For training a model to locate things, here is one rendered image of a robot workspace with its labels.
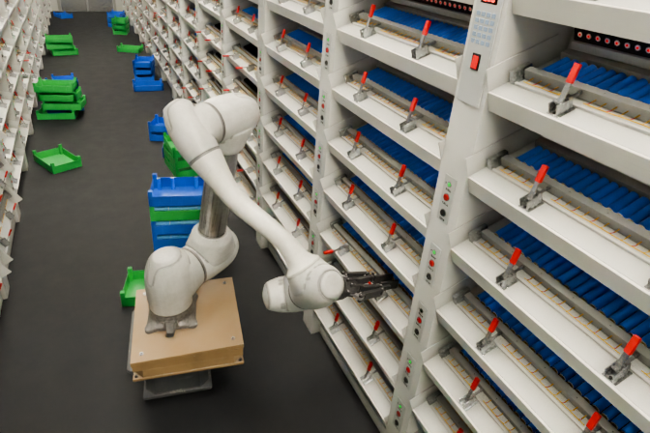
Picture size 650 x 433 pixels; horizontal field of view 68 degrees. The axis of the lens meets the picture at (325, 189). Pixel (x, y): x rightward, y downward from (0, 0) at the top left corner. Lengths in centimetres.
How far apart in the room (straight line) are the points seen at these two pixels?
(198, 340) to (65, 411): 56
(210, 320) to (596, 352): 129
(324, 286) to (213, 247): 70
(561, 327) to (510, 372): 21
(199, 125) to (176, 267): 55
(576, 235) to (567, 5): 40
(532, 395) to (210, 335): 109
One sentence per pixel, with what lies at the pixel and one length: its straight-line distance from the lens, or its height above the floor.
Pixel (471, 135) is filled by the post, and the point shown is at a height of 122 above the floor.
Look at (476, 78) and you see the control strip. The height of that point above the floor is 134.
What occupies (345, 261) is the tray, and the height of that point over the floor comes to 54.
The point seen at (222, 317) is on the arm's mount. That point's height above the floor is 30.
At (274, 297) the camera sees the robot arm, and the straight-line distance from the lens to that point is 135.
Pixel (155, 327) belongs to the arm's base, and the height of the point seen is 31.
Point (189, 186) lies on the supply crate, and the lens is 254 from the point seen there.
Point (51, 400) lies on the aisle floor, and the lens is 216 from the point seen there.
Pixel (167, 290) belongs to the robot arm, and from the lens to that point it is 175.
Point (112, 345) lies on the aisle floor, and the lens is 229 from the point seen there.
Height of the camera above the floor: 157
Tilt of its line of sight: 28 degrees down
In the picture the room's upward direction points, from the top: 5 degrees clockwise
